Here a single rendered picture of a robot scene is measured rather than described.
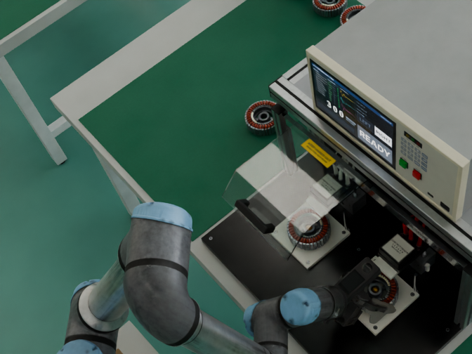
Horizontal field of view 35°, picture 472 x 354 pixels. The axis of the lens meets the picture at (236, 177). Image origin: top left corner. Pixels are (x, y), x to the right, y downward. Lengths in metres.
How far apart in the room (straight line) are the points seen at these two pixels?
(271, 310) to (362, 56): 0.58
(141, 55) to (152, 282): 1.33
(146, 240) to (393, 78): 0.61
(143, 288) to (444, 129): 0.65
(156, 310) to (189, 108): 1.11
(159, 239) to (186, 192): 0.81
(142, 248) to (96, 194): 1.85
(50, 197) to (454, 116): 2.10
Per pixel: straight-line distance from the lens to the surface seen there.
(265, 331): 1.66
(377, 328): 1.89
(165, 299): 1.34
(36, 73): 3.76
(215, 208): 2.13
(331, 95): 1.70
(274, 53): 2.44
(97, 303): 1.66
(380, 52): 1.64
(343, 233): 2.00
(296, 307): 1.61
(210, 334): 1.44
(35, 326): 3.02
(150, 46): 2.57
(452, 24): 1.69
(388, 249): 1.82
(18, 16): 2.88
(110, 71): 2.54
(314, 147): 1.81
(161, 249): 1.36
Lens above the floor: 2.53
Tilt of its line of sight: 55 degrees down
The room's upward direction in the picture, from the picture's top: 17 degrees counter-clockwise
